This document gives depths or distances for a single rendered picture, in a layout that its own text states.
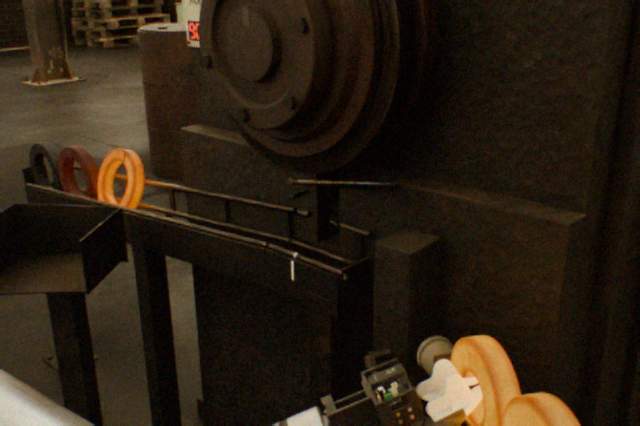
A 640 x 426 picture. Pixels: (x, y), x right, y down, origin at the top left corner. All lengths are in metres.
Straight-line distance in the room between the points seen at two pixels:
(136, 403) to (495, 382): 1.48
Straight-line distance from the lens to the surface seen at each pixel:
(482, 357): 0.89
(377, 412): 0.87
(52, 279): 1.59
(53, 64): 8.22
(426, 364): 1.06
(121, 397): 2.23
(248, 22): 1.12
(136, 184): 1.81
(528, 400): 0.80
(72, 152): 2.00
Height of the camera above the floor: 1.24
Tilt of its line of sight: 20 degrees down
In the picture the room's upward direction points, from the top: 1 degrees counter-clockwise
